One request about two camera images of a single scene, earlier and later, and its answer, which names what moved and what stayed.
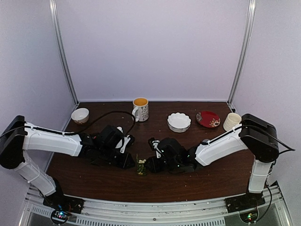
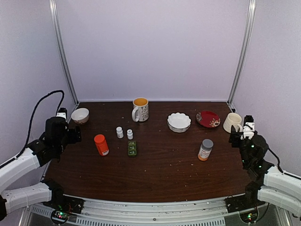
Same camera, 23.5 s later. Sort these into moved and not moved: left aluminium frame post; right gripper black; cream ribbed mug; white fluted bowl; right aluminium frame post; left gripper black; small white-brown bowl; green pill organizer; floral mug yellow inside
Moved: right gripper black; green pill organizer; left gripper black
Not moved: white fluted bowl; left aluminium frame post; right aluminium frame post; floral mug yellow inside; small white-brown bowl; cream ribbed mug
